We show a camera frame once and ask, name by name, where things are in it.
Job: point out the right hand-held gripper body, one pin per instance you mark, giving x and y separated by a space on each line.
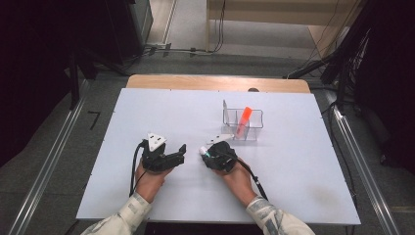
223 156

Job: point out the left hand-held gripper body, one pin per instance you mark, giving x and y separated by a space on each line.
154 156

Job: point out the metal floor rail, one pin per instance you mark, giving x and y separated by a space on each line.
49 163
368 182

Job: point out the light wooden desk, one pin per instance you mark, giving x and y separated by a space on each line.
277 13

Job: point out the black metal stand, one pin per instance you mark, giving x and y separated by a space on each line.
74 81
341 71

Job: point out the black cabinet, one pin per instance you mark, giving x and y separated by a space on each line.
130 29

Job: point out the wooden table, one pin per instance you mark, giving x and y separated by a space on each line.
195 83

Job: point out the person's right hand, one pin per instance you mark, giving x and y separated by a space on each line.
238 186

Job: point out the clear plastic desk organizer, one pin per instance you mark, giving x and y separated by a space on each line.
248 122

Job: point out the pink and orange highlighter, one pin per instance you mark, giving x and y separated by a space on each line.
244 122

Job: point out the person's left hand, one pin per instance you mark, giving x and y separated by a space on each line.
150 182

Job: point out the white table board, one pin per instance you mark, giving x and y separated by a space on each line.
293 182

